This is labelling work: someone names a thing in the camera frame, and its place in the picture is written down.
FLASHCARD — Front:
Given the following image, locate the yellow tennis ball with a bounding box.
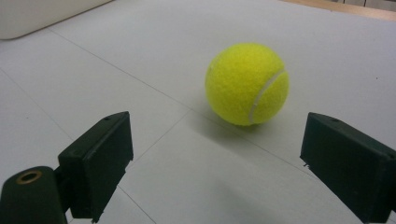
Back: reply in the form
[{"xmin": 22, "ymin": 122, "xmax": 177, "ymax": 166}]
[{"xmin": 204, "ymin": 42, "xmax": 290, "ymax": 127}]

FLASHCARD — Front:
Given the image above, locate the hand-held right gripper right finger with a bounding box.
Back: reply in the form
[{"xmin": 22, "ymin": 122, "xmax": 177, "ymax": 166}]
[{"xmin": 299, "ymin": 112, "xmax": 396, "ymax": 224}]

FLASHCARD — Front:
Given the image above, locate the white plastic bin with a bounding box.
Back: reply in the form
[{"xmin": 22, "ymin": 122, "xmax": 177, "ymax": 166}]
[{"xmin": 0, "ymin": 0, "xmax": 113, "ymax": 40}]

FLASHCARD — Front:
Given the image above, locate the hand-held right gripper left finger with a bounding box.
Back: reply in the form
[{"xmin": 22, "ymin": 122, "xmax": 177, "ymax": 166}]
[{"xmin": 57, "ymin": 111, "xmax": 134, "ymax": 224}]

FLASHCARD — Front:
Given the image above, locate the wooden table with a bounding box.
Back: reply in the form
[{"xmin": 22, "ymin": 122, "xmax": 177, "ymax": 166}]
[{"xmin": 279, "ymin": 0, "xmax": 396, "ymax": 22}]

